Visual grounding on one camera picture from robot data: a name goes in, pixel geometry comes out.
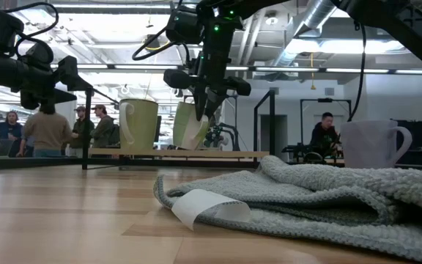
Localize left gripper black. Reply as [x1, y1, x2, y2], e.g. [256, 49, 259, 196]
[16, 42, 95, 111]

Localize mug with green interior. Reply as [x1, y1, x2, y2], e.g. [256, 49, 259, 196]
[171, 101, 211, 151]

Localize ceiling light strip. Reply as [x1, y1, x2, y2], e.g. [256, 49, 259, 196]
[49, 63, 179, 71]
[324, 67, 422, 76]
[225, 65, 320, 73]

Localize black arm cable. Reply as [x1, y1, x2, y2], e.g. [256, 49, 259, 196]
[131, 21, 182, 62]
[345, 21, 367, 122]
[4, 1, 60, 40]

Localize blue-grey mug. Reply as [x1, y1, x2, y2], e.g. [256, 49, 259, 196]
[339, 118, 414, 169]

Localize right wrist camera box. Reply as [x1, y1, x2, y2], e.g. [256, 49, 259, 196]
[165, 6, 205, 45]

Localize wooden shelf black wire frame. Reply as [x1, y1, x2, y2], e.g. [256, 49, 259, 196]
[81, 86, 275, 172]

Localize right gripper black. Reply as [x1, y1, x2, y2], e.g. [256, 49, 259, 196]
[162, 43, 253, 122]

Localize mug with white interior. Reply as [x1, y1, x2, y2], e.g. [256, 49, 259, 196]
[118, 98, 160, 150]

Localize grey folded cloth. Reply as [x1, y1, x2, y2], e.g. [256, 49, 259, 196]
[152, 154, 422, 264]

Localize black aluminium table frame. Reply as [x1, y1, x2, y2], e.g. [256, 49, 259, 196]
[0, 155, 422, 174]

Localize yellow hanging cord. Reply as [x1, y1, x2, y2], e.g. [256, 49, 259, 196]
[308, 52, 317, 91]

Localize black overhead rig frame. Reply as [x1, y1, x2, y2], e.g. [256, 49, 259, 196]
[300, 97, 352, 147]

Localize silver ventilation duct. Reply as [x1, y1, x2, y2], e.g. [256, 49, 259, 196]
[271, 0, 338, 67]

